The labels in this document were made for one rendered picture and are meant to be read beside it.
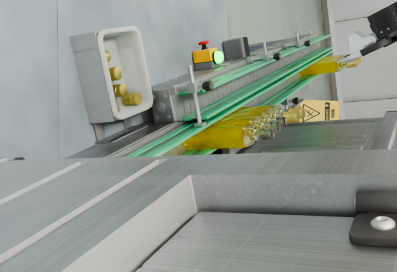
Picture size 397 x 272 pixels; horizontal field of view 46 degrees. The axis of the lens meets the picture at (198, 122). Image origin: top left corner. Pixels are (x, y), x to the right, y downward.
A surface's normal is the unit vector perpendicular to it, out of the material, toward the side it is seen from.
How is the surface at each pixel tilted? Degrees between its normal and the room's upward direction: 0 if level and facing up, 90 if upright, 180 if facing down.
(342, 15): 90
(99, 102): 90
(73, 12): 0
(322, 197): 90
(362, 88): 90
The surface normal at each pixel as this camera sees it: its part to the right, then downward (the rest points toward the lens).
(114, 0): 0.88, -0.06
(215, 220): -0.17, -0.97
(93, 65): -0.45, 0.25
